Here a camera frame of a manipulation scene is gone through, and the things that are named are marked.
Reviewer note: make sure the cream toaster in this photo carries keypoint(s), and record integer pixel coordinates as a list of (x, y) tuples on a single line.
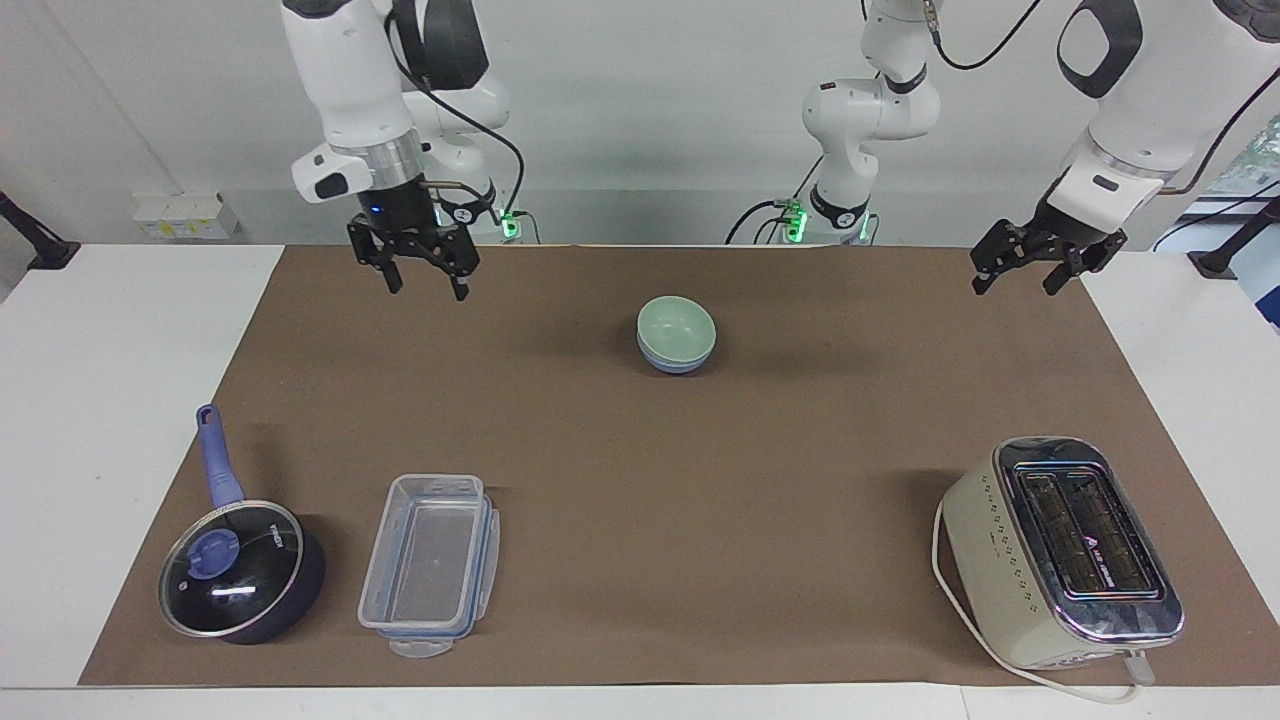
[(1000, 560)]

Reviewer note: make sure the glass pot lid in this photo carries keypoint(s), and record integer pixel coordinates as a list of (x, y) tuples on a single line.
[(245, 590)]

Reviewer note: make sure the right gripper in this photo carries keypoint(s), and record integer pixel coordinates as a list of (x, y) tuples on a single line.
[(402, 212)]

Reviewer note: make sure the clear plastic container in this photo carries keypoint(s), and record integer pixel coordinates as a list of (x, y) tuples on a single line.
[(430, 560)]

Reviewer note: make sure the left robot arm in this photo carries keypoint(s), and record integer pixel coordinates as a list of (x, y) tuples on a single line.
[(870, 110)]

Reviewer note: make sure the green bowl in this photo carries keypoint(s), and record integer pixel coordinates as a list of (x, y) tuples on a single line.
[(675, 325)]

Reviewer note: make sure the blue bowl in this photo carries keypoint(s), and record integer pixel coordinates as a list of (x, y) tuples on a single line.
[(676, 366)]

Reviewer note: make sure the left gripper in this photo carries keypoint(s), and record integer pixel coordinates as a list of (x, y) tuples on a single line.
[(1058, 232)]

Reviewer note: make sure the black stand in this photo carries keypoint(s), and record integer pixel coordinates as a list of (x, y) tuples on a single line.
[(1235, 250), (35, 245)]

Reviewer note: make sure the blue saucepan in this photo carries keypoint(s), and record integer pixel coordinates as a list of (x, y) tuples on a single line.
[(300, 590)]

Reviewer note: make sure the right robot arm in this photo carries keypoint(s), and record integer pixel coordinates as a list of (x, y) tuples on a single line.
[(345, 80)]

